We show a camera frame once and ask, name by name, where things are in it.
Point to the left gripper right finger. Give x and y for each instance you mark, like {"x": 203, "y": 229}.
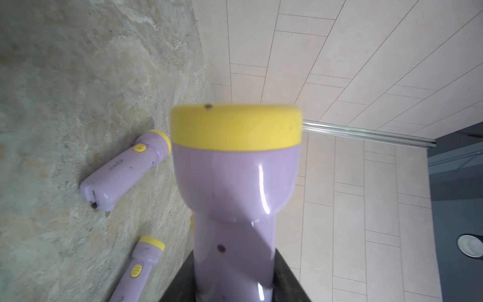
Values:
{"x": 286, "y": 288}

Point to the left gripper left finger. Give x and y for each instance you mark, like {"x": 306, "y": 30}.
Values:
{"x": 183, "y": 286}

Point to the purple flashlight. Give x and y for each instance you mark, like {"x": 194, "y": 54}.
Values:
{"x": 145, "y": 256}
{"x": 104, "y": 187}
{"x": 236, "y": 167}

